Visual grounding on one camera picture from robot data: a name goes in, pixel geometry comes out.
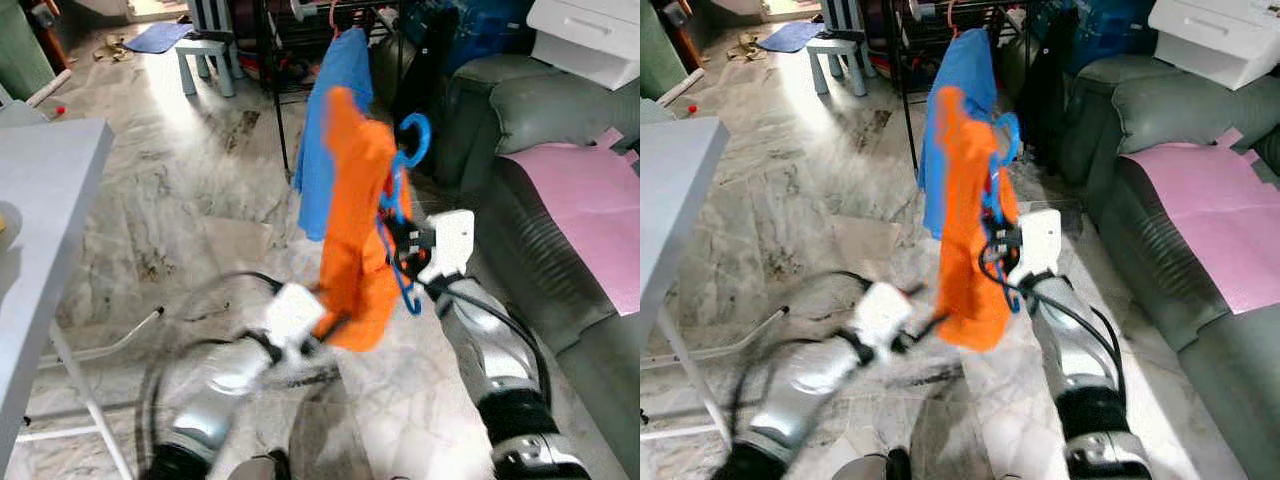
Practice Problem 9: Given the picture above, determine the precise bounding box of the orange shirt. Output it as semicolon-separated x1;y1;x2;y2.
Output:
935;85;1021;351
318;85;406;353

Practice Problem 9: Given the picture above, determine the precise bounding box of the black hanging garment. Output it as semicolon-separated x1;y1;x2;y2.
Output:
398;5;456;151
1020;5;1076;161

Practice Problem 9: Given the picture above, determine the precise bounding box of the pink cloth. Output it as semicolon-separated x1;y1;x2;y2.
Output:
1120;128;1280;316
497;128;641;316

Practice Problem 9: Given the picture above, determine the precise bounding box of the blue shirt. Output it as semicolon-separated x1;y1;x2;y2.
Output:
918;28;1001;241
293;28;376;243

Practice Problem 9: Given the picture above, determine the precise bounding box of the grey green sofa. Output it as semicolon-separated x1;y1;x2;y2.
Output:
435;55;641;480
1060;55;1280;480

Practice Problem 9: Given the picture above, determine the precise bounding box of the blue storage box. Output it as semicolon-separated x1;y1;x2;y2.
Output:
1065;0;1156;76
445;0;536;76

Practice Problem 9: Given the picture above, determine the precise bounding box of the black metal drying rack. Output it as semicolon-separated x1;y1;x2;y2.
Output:
885;0;1051;171
255;0;441;181

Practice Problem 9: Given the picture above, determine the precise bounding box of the white plastic child chair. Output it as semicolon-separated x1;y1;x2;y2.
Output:
175;0;244;98
805;0;873;98

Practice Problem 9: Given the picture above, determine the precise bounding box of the white plastic storage box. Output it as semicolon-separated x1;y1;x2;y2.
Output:
1148;0;1280;91
527;0;641;91

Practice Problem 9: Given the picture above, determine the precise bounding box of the blue floor mat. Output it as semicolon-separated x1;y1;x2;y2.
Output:
125;22;196;53
755;22;826;53

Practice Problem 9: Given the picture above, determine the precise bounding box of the white paper roll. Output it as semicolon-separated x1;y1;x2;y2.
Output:
25;68;76;106
655;68;706;106

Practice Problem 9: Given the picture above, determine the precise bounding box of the green panel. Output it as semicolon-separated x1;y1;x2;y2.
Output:
0;0;56;101
640;0;681;101

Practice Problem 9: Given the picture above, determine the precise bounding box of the red black upright appliance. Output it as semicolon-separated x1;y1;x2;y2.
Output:
28;0;71;71

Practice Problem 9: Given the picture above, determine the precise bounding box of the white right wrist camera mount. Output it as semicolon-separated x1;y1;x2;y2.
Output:
1012;208;1063;281
418;208;476;286

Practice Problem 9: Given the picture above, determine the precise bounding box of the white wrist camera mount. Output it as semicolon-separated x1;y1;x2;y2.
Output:
855;282;916;346
1012;208;1063;281
418;208;476;286
262;283;326;346

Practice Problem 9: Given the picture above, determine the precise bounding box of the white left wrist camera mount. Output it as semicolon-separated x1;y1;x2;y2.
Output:
855;282;916;346
262;283;326;346

